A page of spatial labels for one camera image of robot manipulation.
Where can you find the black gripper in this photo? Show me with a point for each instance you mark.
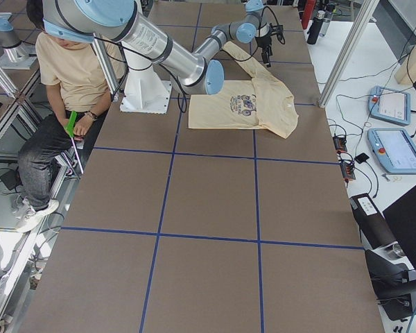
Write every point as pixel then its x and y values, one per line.
pixel 262 41

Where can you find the red water bottle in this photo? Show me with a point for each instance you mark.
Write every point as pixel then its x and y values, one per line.
pixel 306 15

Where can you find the aluminium frame post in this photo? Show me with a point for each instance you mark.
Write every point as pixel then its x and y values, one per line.
pixel 349 45

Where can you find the far blue teach pendant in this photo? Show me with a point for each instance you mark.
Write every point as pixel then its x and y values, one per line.
pixel 389 105

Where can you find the near blue teach pendant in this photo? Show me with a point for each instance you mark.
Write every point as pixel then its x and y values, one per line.
pixel 394 149

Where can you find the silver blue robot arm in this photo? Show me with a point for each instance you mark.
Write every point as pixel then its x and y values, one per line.
pixel 121 21
pixel 254 26

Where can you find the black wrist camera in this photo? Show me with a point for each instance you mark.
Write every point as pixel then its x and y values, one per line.
pixel 276 29

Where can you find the seated person beige shirt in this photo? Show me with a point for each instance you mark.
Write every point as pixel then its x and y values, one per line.
pixel 74 81

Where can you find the beige long-sleeve printed shirt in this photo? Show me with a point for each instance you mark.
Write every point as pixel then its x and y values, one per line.
pixel 262 102

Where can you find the blue teach pendant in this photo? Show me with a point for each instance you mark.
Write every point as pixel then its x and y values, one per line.
pixel 394 149
pixel 389 105

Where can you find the black water bottle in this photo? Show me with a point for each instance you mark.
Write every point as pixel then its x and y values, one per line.
pixel 314 30

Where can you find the black monitor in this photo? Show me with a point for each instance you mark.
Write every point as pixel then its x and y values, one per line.
pixel 401 219

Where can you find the black monitor stand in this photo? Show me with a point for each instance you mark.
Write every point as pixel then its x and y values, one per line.
pixel 394 286

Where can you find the green handled stick tool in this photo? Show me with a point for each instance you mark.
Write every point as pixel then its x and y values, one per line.
pixel 69 130

